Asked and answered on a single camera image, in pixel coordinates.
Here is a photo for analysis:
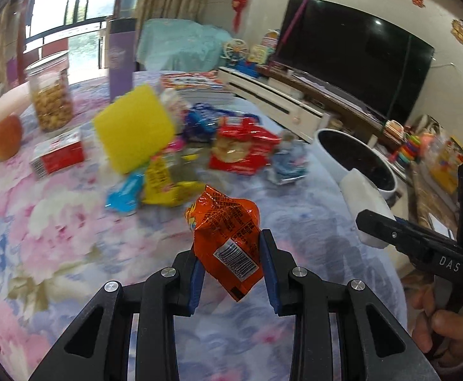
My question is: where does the orange-red snack bag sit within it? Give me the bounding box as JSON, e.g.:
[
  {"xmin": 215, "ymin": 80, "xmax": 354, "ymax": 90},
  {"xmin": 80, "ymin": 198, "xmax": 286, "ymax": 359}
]
[{"xmin": 185, "ymin": 185, "xmax": 263, "ymax": 301}]

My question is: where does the white red milk carton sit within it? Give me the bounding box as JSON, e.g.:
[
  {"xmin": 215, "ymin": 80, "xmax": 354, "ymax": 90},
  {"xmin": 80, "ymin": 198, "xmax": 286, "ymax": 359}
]
[{"xmin": 30, "ymin": 128, "xmax": 85, "ymax": 179}]

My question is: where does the yellow foam fruit net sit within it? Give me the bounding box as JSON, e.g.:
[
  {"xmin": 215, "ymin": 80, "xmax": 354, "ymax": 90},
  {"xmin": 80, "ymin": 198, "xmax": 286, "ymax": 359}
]
[{"xmin": 93, "ymin": 84, "xmax": 175, "ymax": 175}]

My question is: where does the red chips bag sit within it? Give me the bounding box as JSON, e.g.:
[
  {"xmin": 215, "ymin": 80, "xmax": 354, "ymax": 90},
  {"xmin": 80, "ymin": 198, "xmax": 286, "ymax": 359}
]
[{"xmin": 209, "ymin": 117, "xmax": 281, "ymax": 176}]

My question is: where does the blue cookie bag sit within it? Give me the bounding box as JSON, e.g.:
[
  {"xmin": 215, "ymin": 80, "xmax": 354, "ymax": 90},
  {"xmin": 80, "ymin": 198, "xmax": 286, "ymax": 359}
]
[{"xmin": 182, "ymin": 103, "xmax": 261, "ymax": 144}]

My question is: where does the white trash bin black bag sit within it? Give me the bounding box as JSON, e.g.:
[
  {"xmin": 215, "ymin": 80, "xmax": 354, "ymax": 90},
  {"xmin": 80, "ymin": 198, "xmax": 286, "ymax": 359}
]
[{"xmin": 313, "ymin": 128, "xmax": 397, "ymax": 200}]

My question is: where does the right hand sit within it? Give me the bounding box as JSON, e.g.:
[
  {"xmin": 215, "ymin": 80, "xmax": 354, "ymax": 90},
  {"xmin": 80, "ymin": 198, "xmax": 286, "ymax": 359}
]
[{"xmin": 410, "ymin": 285, "xmax": 463, "ymax": 374}]

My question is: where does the light blue small wrapper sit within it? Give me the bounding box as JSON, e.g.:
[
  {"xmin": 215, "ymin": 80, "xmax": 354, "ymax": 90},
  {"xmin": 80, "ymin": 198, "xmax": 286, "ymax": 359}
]
[{"xmin": 105, "ymin": 172, "xmax": 144, "ymax": 215}]

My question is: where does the floral tablecloth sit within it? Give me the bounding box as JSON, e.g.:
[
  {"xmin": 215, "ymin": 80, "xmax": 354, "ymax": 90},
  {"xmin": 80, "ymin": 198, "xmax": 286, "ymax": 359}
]
[{"xmin": 0, "ymin": 79, "xmax": 407, "ymax": 380}]

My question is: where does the yellow snack wrapper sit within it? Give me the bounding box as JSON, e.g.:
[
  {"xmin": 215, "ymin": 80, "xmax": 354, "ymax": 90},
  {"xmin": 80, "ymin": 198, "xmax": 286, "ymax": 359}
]
[{"xmin": 142, "ymin": 153, "xmax": 206, "ymax": 207}]

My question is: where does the crumpled blue-white wrapper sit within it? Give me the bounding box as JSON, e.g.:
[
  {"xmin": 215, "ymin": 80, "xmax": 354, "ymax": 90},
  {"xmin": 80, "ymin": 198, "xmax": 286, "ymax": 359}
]
[{"xmin": 268, "ymin": 131, "xmax": 308, "ymax": 186}]

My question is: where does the black television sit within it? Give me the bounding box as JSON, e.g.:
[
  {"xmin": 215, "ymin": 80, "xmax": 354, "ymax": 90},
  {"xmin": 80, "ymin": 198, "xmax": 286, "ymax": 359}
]
[{"xmin": 274, "ymin": 0, "xmax": 434, "ymax": 123}]

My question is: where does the red apple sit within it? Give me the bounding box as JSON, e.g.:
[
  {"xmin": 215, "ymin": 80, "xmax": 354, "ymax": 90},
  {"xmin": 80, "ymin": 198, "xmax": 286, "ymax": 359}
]
[{"xmin": 0, "ymin": 114, "xmax": 23, "ymax": 162}]

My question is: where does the clear plastic bag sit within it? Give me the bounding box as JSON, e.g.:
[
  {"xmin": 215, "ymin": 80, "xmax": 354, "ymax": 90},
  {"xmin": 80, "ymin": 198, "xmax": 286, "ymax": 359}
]
[{"xmin": 160, "ymin": 88, "xmax": 192, "ymax": 134}]

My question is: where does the clear popcorn jar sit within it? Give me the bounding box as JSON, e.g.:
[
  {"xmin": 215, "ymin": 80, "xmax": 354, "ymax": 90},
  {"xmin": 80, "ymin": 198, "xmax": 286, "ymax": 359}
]
[{"xmin": 26, "ymin": 50, "xmax": 73, "ymax": 132}]

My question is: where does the stack of books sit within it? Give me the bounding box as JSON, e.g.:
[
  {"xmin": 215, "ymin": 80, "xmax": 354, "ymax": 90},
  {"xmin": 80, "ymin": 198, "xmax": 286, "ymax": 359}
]
[{"xmin": 160, "ymin": 71, "xmax": 235, "ymax": 106}]

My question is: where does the colourful toy house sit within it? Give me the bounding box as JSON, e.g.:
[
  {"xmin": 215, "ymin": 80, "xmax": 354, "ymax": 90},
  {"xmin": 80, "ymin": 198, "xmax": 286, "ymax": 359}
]
[{"xmin": 247, "ymin": 45, "xmax": 272, "ymax": 64}]

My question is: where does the ferris wheel toy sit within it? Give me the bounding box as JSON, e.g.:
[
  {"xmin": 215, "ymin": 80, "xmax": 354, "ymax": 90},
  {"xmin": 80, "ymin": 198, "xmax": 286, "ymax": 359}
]
[{"xmin": 222, "ymin": 39, "xmax": 248, "ymax": 67}]

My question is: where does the purple thermos bottle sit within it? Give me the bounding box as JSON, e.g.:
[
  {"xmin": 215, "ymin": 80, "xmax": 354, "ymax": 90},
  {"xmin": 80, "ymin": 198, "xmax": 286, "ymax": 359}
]
[{"xmin": 107, "ymin": 17, "xmax": 137, "ymax": 102}]

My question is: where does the balcony glass door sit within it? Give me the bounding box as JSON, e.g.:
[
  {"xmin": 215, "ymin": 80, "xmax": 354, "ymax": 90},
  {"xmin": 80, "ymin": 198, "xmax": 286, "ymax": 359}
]
[{"xmin": 15, "ymin": 0, "xmax": 137, "ymax": 83}]

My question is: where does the rainbow stacking ring toy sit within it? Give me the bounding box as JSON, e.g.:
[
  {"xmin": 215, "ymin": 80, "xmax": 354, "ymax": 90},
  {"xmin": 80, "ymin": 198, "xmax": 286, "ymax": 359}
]
[{"xmin": 390, "ymin": 135, "xmax": 421, "ymax": 170}]

